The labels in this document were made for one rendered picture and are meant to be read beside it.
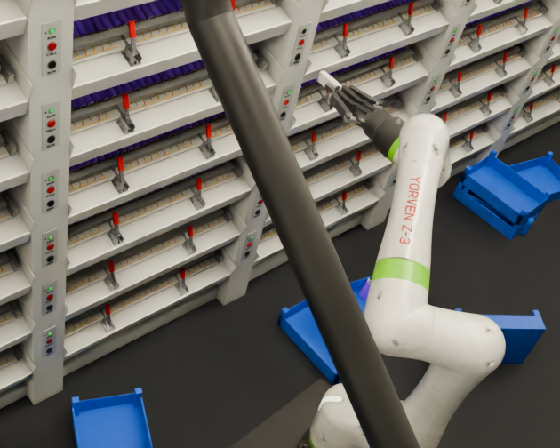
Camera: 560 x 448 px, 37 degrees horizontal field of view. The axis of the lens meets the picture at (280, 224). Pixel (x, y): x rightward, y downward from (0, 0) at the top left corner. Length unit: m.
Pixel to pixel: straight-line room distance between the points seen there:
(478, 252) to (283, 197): 2.94
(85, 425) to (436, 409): 1.11
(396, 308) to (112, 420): 1.17
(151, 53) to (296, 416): 0.99
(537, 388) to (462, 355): 1.38
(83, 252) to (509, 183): 1.97
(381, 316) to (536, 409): 1.41
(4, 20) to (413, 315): 0.93
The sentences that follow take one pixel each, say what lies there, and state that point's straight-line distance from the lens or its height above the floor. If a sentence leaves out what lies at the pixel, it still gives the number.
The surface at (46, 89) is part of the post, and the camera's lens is 1.75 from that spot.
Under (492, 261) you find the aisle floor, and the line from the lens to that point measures 3.35.
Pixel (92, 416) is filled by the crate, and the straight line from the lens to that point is 2.58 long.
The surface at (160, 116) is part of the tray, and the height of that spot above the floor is 0.94.
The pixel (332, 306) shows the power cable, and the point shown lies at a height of 1.89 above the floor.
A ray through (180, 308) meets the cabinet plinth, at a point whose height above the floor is 0.05.
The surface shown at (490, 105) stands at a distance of 3.45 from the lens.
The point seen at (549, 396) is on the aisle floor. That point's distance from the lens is 3.04.
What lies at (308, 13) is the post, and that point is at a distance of 2.13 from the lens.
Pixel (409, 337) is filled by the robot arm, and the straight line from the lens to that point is 1.65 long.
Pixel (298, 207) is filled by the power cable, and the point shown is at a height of 1.92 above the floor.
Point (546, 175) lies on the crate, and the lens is 3.87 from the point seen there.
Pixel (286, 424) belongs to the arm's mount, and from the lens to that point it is 2.22.
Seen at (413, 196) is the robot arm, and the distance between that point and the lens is 1.76.
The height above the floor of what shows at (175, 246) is 0.37.
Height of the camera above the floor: 2.22
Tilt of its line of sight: 45 degrees down
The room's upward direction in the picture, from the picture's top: 16 degrees clockwise
